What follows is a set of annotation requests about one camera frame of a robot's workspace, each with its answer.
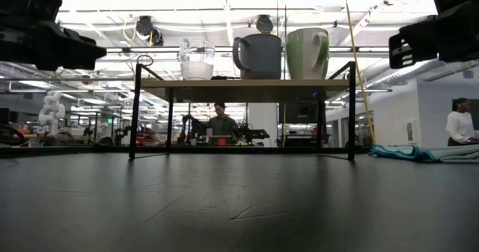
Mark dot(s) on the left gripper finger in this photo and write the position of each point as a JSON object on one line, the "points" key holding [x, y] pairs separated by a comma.
{"points": [[75, 54]]}

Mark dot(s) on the clear glass cup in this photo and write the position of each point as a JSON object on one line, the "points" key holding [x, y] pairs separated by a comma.
{"points": [[196, 63]]}

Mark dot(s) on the green ribbed mug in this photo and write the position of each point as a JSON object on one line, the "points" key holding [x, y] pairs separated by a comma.
{"points": [[305, 54]]}

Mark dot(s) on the grey-blue ceramic mug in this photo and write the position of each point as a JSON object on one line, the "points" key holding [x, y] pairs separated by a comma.
{"points": [[260, 57]]}

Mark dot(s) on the wooden shelf with black legs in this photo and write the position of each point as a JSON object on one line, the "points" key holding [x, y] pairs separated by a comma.
{"points": [[243, 91]]}

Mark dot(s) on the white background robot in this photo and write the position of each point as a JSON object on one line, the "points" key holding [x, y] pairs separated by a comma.
{"points": [[51, 111]]}

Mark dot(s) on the person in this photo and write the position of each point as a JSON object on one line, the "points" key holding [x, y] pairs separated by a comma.
{"points": [[221, 125], [461, 125]]}

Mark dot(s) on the folded blue cloth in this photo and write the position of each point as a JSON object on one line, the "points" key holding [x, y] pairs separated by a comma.
{"points": [[426, 153]]}

